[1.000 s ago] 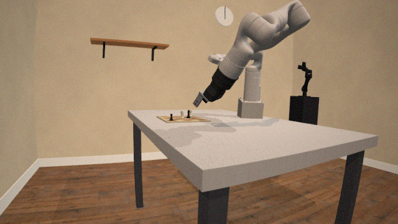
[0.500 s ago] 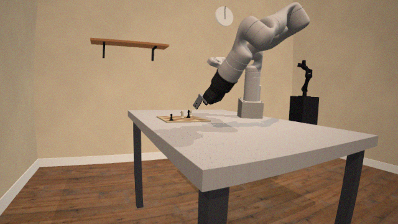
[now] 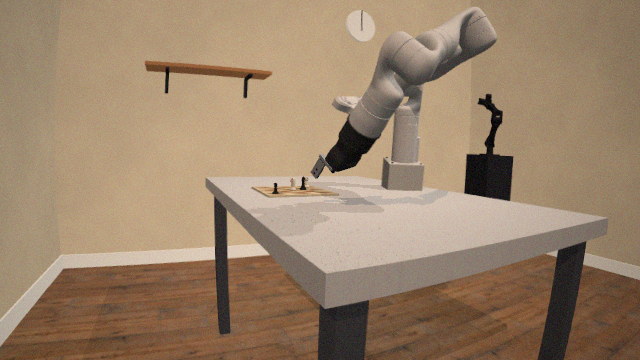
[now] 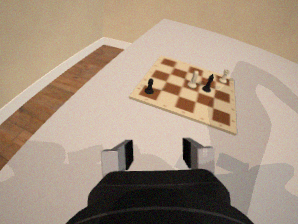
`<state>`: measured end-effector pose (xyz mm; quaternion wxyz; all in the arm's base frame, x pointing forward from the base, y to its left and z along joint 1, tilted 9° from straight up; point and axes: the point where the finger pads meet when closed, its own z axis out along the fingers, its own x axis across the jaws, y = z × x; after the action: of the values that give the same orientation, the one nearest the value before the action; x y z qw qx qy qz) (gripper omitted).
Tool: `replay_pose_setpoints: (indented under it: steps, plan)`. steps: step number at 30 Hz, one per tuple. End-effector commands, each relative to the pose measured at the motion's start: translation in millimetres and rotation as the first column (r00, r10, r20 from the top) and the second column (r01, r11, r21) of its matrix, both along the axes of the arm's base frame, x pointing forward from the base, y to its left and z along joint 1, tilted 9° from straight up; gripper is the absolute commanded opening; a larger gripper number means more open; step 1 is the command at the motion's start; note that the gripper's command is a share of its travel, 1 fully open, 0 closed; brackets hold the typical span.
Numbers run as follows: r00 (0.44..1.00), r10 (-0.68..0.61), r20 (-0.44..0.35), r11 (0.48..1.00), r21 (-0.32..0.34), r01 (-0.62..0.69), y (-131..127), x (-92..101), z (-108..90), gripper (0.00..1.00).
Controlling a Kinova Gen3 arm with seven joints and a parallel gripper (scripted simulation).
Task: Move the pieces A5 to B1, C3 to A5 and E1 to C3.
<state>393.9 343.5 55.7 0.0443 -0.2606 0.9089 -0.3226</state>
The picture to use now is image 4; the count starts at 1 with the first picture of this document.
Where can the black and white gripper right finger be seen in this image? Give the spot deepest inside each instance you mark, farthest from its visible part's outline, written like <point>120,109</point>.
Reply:
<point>197,156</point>

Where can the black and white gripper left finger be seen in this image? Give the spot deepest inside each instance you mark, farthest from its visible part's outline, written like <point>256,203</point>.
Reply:
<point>118,158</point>

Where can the brown and cream chessboard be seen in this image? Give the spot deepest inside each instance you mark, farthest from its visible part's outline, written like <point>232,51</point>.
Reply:
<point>216,109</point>

